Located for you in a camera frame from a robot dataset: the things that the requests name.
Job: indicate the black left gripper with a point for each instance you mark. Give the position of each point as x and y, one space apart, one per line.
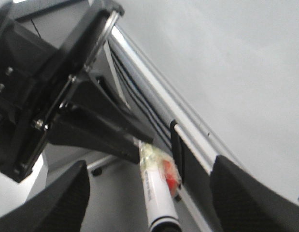
34 77

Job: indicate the black end cap on rail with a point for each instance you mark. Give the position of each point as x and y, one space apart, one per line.
177 150

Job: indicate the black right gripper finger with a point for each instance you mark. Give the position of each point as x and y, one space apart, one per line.
74 126
60 207
243 204

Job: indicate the whiteboard with aluminium frame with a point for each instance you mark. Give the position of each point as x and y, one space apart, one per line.
228 72

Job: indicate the white dry-erase marker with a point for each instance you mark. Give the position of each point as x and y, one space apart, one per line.
160 209

